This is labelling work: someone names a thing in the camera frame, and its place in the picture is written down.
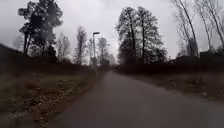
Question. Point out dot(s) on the dark hedge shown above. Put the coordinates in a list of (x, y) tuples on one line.
[(20, 61), (166, 66)]

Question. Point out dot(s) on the large dark tree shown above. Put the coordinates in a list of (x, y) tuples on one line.
[(40, 23)]

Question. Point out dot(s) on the tall building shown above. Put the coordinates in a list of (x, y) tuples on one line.
[(192, 48)]

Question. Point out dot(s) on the grass verge with leaves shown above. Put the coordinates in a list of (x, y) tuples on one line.
[(33, 93)]

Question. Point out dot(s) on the row of bare trees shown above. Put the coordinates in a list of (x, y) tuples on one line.
[(190, 23), (81, 43)]

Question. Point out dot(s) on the grey asphalt path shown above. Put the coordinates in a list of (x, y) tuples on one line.
[(123, 103)]

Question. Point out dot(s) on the street lamp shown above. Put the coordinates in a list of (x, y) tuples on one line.
[(93, 46)]

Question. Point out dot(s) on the group of tall trees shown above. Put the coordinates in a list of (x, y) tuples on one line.
[(140, 33)]

